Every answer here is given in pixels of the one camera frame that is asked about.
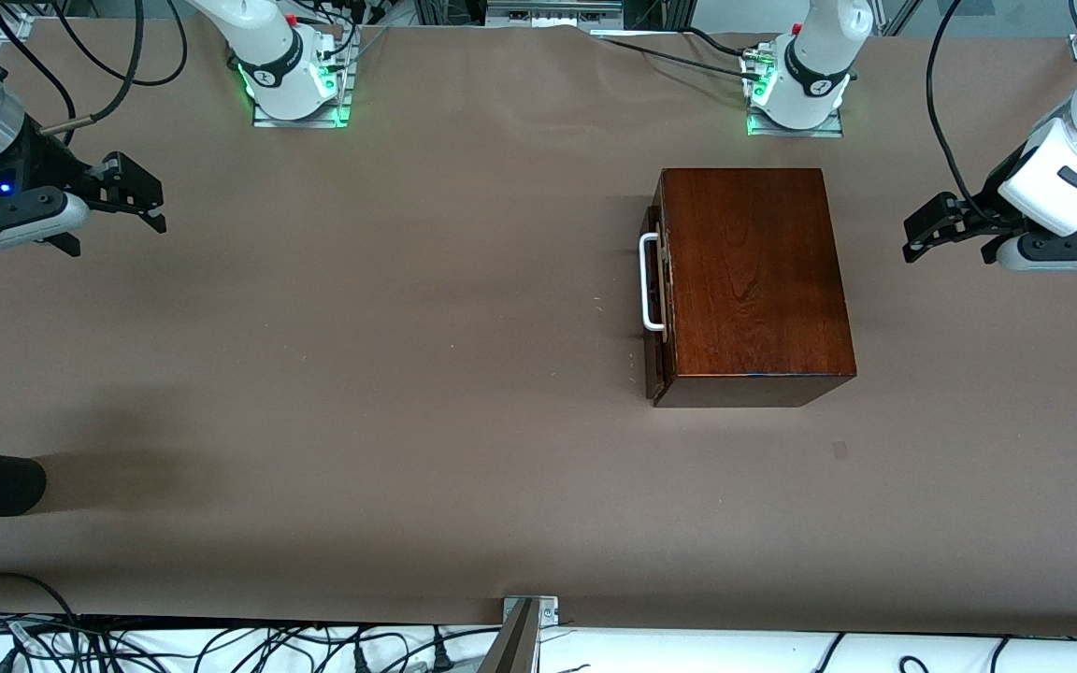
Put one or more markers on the brown paper table cover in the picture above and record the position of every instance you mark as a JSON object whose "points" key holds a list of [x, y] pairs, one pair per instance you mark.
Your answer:
{"points": [[408, 374]]}

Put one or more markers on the dark brown wooden drawer cabinet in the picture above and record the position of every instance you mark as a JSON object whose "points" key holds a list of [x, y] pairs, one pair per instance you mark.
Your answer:
{"points": [[753, 280]]}

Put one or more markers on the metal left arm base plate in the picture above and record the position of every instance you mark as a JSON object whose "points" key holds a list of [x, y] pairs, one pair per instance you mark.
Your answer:
{"points": [[796, 132]]}

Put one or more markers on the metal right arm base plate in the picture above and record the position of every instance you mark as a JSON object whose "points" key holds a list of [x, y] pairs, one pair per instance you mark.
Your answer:
{"points": [[300, 120]]}

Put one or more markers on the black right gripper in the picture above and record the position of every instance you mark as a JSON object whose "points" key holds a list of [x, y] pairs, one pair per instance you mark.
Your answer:
{"points": [[50, 162]]}

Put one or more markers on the aluminium frame structure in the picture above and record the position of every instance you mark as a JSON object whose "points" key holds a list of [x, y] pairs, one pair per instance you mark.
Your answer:
{"points": [[552, 11]]}

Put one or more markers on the white ledge panel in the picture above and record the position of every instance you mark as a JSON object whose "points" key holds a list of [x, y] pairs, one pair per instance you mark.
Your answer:
{"points": [[688, 654]]}

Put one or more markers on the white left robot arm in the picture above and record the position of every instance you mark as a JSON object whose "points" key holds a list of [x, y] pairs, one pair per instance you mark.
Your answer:
{"points": [[810, 65]]}

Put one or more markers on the metal corner bracket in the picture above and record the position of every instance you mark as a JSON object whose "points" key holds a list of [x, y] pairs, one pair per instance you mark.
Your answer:
{"points": [[546, 609]]}

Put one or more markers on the grey angled post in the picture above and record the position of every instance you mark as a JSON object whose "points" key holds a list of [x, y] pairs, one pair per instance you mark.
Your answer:
{"points": [[510, 645]]}

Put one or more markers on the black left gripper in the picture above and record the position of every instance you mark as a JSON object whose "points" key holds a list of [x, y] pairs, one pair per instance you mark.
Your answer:
{"points": [[986, 208]]}

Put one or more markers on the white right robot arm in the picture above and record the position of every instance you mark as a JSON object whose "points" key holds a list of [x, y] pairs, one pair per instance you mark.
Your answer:
{"points": [[277, 65]]}

